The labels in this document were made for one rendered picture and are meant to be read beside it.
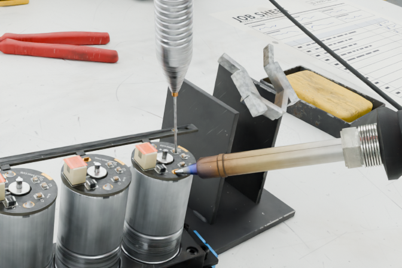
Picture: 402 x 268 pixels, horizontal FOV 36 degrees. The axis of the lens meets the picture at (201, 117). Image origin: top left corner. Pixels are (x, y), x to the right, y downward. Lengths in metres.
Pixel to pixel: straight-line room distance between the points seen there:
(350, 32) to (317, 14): 0.05
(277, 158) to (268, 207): 0.11
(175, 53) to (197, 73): 0.28
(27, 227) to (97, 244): 0.03
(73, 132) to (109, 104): 0.04
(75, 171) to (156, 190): 0.03
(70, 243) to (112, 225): 0.02
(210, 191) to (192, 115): 0.04
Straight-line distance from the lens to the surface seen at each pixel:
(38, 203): 0.21
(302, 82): 0.45
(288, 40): 0.57
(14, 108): 0.39
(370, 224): 0.34
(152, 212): 0.23
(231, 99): 0.32
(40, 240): 0.21
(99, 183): 0.22
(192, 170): 0.22
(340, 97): 0.44
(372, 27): 0.67
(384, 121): 0.20
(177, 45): 0.18
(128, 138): 0.24
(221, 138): 0.28
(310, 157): 0.21
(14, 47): 0.45
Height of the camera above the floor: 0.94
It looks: 28 degrees down
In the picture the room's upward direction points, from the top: 11 degrees clockwise
